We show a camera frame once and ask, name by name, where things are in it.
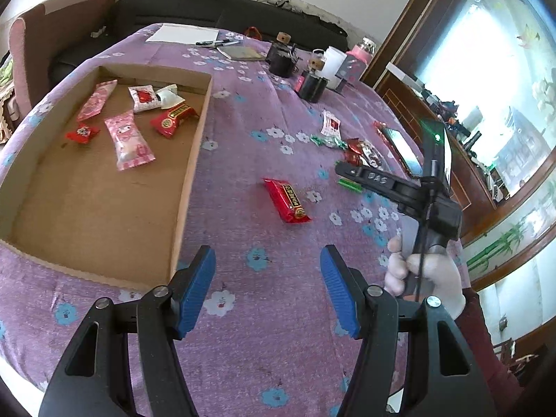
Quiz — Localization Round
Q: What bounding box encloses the smartphone in red case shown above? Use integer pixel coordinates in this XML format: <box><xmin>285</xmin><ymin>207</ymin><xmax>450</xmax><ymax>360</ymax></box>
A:
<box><xmin>375</xmin><ymin>122</ymin><xmax>423</xmax><ymax>179</ymax></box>

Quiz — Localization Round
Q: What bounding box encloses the black cylinder container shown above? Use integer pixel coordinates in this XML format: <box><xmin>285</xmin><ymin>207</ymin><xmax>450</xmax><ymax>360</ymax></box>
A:
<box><xmin>266</xmin><ymin>32</ymin><xmax>298</xmax><ymax>78</ymax></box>
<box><xmin>295</xmin><ymin>58</ymin><xmax>328</xmax><ymax>104</ymax></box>

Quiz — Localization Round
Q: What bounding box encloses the brown cardboard tray box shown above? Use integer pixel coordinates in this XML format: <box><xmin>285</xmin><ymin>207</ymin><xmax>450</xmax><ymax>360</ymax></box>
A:
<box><xmin>1</xmin><ymin>63</ymin><xmax>212</xmax><ymax>289</ymax></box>

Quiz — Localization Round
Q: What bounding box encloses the white cylindrical jar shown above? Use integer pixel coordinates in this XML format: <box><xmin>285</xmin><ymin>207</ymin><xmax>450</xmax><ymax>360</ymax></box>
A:
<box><xmin>320</xmin><ymin>46</ymin><xmax>347</xmax><ymax>89</ymax></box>

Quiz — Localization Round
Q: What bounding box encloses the black cylinder container front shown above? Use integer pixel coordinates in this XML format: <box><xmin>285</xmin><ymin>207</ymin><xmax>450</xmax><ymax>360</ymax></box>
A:
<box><xmin>295</xmin><ymin>58</ymin><xmax>328</xmax><ymax>104</ymax></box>

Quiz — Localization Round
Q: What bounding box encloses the large pink cartoon packet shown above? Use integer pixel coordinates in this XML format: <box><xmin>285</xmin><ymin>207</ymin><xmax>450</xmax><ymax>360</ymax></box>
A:
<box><xmin>105</xmin><ymin>110</ymin><xmax>155</xmax><ymax>171</ymax></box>

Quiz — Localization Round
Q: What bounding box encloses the white paper sheet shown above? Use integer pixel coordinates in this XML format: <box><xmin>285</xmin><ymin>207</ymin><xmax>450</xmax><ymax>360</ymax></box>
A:
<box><xmin>146</xmin><ymin>24</ymin><xmax>219</xmax><ymax>45</ymax></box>

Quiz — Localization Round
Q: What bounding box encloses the brown notebook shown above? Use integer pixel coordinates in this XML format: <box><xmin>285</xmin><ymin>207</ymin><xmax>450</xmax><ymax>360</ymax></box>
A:
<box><xmin>217</xmin><ymin>45</ymin><xmax>266</xmax><ymax>61</ymax></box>

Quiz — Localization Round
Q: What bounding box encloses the black leather sofa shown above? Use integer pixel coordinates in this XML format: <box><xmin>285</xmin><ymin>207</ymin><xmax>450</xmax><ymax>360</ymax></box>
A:
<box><xmin>49</xmin><ymin>0</ymin><xmax>348</xmax><ymax>87</ymax></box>

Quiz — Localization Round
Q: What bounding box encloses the red gold candy bar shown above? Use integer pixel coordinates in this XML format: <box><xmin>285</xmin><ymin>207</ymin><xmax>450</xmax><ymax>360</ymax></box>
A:
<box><xmin>263</xmin><ymin>178</ymin><xmax>311</xmax><ymax>224</ymax></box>

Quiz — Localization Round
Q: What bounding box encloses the green white candy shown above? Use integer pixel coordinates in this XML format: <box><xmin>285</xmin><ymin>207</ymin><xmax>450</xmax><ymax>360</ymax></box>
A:
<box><xmin>310</xmin><ymin>134</ymin><xmax>348</xmax><ymax>151</ymax></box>

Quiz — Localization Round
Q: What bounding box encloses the purple floral tablecloth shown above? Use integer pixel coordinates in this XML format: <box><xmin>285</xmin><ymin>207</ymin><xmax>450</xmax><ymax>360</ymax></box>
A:
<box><xmin>0</xmin><ymin>21</ymin><xmax>475</xmax><ymax>417</ymax></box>

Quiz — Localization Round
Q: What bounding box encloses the long pink snack packet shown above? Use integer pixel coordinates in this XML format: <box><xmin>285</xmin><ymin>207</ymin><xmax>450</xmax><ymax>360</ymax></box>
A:
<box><xmin>76</xmin><ymin>79</ymin><xmax>118</xmax><ymax>122</ymax></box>

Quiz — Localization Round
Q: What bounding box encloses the black cylinder container back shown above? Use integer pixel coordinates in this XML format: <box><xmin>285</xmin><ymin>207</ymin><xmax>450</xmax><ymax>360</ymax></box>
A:
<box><xmin>266</xmin><ymin>32</ymin><xmax>298</xmax><ymax>78</ymax></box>

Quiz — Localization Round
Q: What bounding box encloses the pink lidded bottle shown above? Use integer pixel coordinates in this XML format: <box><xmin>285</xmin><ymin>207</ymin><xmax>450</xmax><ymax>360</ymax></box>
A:
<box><xmin>336</xmin><ymin>38</ymin><xmax>376</xmax><ymax>85</ymax></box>

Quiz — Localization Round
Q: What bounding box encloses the wooden side cabinet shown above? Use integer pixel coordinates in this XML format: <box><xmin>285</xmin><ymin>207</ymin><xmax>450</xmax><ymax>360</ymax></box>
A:
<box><xmin>360</xmin><ymin>62</ymin><xmax>507</xmax><ymax>244</ymax></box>

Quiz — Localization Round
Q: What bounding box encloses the maroon armchair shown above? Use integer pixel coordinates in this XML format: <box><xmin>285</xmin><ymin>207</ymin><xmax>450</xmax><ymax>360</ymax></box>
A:
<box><xmin>8</xmin><ymin>0</ymin><xmax>115</xmax><ymax>116</ymax></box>

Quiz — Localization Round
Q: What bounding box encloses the red gold-seal candy bar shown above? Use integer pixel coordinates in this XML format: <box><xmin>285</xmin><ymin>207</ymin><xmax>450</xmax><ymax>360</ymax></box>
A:
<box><xmin>150</xmin><ymin>103</ymin><xmax>198</xmax><ymax>138</ymax></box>

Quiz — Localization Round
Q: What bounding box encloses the large red gold-character packet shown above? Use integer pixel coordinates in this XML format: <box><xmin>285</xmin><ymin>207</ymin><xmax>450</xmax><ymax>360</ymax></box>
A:
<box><xmin>344</xmin><ymin>138</ymin><xmax>383</xmax><ymax>169</ymax></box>

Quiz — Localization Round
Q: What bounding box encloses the small red candy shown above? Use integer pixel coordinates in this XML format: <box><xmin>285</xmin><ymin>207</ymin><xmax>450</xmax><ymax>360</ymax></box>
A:
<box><xmin>65</xmin><ymin>123</ymin><xmax>100</xmax><ymax>145</ymax></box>

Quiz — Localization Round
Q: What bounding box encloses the person's right hand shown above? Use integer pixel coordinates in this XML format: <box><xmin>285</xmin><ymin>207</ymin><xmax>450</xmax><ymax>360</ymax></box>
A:
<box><xmin>384</xmin><ymin>236</ymin><xmax>466</xmax><ymax>319</ymax></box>

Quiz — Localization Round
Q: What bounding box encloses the white red square snack packet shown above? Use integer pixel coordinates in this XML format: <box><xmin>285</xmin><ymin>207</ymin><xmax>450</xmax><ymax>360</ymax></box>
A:
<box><xmin>320</xmin><ymin>110</ymin><xmax>341</xmax><ymax>138</ymax></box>

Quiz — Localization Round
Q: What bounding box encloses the white red-print snack packet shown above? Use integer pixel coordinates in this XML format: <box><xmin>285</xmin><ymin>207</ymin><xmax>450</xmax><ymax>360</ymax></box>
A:
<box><xmin>128</xmin><ymin>85</ymin><xmax>160</xmax><ymax>114</ymax></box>

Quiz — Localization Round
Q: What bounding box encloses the small white sachet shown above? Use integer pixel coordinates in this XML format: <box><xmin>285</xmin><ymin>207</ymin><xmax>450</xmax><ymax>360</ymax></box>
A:
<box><xmin>155</xmin><ymin>84</ymin><xmax>185</xmax><ymax>109</ymax></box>

